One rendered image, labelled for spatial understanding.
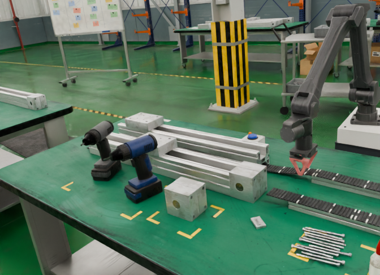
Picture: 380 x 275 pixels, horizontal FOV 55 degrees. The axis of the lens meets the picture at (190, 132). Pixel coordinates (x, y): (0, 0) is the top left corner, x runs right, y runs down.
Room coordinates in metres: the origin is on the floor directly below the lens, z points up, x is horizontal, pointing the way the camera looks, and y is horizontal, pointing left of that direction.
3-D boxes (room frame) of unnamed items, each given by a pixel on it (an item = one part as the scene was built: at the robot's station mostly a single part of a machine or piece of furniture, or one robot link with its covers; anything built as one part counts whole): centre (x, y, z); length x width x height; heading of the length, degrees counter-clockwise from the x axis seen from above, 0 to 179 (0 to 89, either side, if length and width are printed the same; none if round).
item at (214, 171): (1.39, 0.15, 0.82); 0.80 x 0.10 x 0.09; 49
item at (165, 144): (1.39, 0.15, 0.87); 0.16 x 0.11 x 0.07; 49
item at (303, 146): (1.16, -0.39, 0.92); 0.10 x 0.07 x 0.07; 139
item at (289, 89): (4.10, -1.59, 0.50); 1.03 x 0.55 x 1.01; 60
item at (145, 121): (1.70, 0.22, 0.87); 0.16 x 0.11 x 0.07; 49
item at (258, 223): (0.92, -0.18, 0.78); 0.05 x 0.03 x 0.01; 11
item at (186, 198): (1.04, 0.03, 0.83); 0.11 x 0.10 x 0.10; 141
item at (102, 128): (1.34, 0.37, 0.89); 0.20 x 0.08 x 0.22; 160
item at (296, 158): (1.15, -0.39, 0.85); 0.07 x 0.07 x 0.09; 49
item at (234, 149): (1.53, 0.03, 0.82); 0.80 x 0.10 x 0.09; 49
